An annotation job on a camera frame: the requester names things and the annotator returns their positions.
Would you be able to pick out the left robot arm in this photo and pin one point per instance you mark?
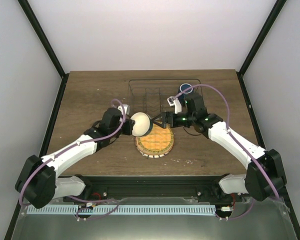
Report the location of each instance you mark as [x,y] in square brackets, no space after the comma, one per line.
[72,155]

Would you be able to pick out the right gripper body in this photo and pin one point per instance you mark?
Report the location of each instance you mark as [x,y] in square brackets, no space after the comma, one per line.
[171,115]

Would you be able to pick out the yellow woven bamboo plate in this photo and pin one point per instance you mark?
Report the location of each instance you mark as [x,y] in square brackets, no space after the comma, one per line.
[156,140]

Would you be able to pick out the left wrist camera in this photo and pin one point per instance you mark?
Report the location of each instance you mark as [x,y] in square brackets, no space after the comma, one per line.
[124,109]

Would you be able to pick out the wire dish rack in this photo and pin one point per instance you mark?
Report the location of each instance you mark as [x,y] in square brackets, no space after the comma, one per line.
[150,95]

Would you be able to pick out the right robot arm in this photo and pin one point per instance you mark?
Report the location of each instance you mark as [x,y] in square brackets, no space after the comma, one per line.
[265,174]

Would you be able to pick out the white bowl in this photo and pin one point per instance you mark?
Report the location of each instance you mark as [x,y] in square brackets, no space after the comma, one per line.
[142,124]

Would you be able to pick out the light blue slotted cable duct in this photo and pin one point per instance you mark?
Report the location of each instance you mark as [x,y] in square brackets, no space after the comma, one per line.
[62,209]

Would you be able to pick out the dark blue mug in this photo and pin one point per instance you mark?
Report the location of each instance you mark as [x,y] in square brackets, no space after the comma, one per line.
[183,90]

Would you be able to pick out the clear acrylic sheet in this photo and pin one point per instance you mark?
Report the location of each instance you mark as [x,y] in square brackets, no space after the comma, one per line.
[268,220]

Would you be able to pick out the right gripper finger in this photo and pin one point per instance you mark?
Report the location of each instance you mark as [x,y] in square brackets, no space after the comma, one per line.
[154,128]
[158,119]

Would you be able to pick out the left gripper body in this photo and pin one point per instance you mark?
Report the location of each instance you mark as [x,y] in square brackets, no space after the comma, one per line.
[128,131]

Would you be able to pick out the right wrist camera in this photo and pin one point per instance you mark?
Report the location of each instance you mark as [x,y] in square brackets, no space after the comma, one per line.
[174,102]

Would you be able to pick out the striped rim ceramic plate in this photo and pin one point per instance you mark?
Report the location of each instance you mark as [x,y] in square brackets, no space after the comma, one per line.
[153,152]

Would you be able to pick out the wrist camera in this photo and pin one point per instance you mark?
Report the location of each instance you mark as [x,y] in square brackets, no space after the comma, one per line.
[174,102]
[124,109]

